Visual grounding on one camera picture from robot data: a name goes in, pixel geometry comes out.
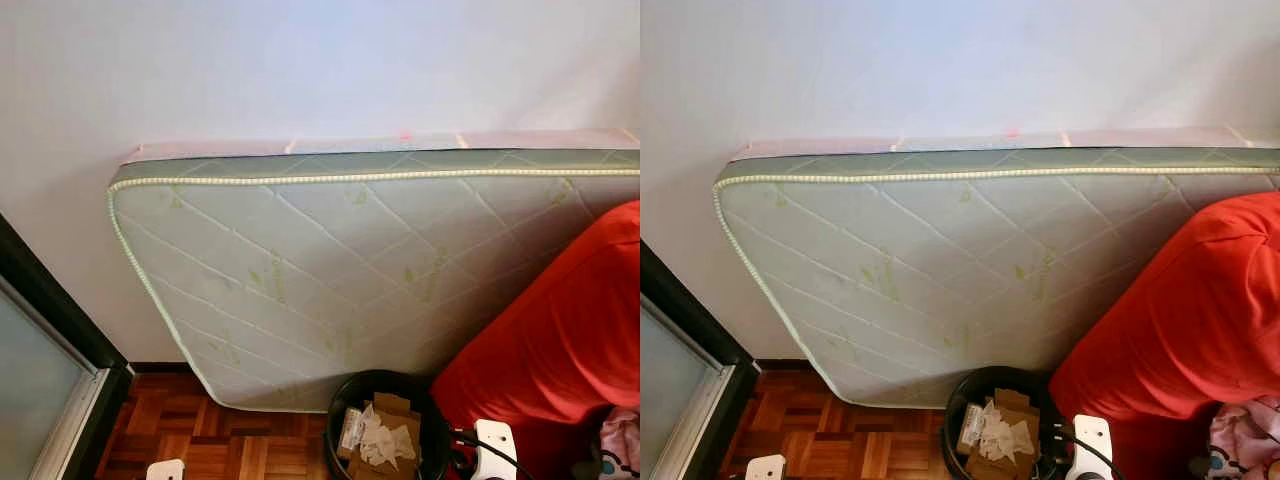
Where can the black round waste bin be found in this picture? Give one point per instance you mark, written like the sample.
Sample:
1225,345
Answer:
335,430
952,425

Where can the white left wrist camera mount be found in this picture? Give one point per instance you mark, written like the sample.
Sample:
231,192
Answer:
165,470
765,468

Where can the white quilted mattress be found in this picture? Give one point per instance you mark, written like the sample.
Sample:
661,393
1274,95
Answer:
900,260
300,260

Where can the black framed frosted glass door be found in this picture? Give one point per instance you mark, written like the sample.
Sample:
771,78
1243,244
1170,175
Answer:
670,380
40,380

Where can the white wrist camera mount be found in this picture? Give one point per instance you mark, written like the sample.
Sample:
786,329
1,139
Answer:
165,470
495,445
765,468
1092,440

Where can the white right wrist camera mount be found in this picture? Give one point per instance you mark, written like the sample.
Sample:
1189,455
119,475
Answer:
1092,440
495,445

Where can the pink cartoon print blanket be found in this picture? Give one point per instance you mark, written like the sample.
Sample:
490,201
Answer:
620,440
1245,440

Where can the red folded mattress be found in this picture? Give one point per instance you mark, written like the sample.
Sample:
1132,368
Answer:
1180,320
560,330

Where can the crumpled white tissue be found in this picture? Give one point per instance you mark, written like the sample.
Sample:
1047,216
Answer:
385,440
1005,435

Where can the small white packet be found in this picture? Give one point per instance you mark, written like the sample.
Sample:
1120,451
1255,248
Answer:
968,425
350,428

